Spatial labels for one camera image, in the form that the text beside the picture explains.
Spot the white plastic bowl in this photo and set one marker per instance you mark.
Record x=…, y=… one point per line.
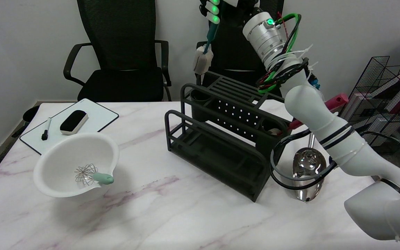
x=64, y=163

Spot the black whiteboard eraser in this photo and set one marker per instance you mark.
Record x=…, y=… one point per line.
x=74, y=121

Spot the pink bottle brush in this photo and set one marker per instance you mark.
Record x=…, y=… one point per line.
x=337, y=100

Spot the white grey book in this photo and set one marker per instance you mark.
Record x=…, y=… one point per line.
x=375, y=130

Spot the black mesh office chair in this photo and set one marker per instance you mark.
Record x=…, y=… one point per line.
x=120, y=34
x=234, y=52

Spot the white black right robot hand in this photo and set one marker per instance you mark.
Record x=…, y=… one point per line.
x=241, y=5

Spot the black whiteboard marker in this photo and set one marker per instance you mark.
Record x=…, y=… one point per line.
x=46, y=129

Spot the small whiteboard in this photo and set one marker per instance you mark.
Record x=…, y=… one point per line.
x=96, y=116

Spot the round black floor object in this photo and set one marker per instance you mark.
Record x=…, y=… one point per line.
x=30, y=114

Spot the shiny metal scoop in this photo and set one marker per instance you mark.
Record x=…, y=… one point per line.
x=307, y=163

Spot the black dish rack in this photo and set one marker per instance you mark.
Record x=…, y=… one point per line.
x=214, y=152

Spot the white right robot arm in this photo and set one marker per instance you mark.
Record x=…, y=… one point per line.
x=325, y=114

